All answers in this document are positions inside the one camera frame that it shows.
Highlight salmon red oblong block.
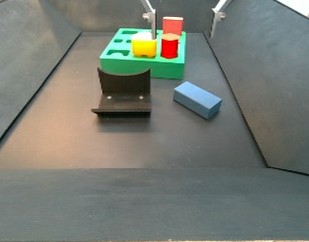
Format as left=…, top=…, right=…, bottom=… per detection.
left=162, top=16, right=182, bottom=36

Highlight black curved fixture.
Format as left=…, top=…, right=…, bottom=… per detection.
left=90, top=69, right=152, bottom=115

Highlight blue rectangular block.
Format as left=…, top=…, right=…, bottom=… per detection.
left=173, top=81, right=222, bottom=119

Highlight red hexagon block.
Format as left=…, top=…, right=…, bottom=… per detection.
left=160, top=33, right=178, bottom=59

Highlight green shape sorter board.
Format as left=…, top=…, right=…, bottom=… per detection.
left=100, top=28, right=186, bottom=79

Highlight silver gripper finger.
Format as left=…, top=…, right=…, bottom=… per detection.
left=140, top=0, right=156, bottom=40
left=209, top=0, right=230, bottom=37

